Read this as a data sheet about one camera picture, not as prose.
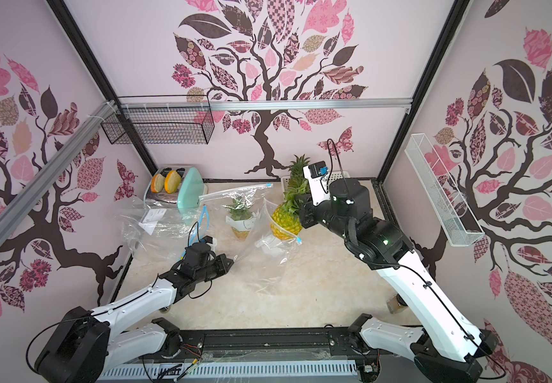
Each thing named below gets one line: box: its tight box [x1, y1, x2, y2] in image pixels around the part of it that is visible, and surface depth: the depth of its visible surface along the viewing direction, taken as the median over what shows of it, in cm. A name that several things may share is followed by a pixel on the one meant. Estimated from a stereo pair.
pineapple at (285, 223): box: [269, 181, 311, 241], surface depth 65 cm
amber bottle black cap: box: [386, 292, 409, 315], surface depth 76 cm
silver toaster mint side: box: [143, 164, 208, 213], surface depth 95 cm
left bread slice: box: [150, 173, 166, 194], surface depth 94 cm
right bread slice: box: [164, 169, 182, 194], surface depth 94 cm
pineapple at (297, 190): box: [283, 153, 313, 204], surface depth 99 cm
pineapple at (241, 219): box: [222, 195, 257, 241], surface depth 89 cm
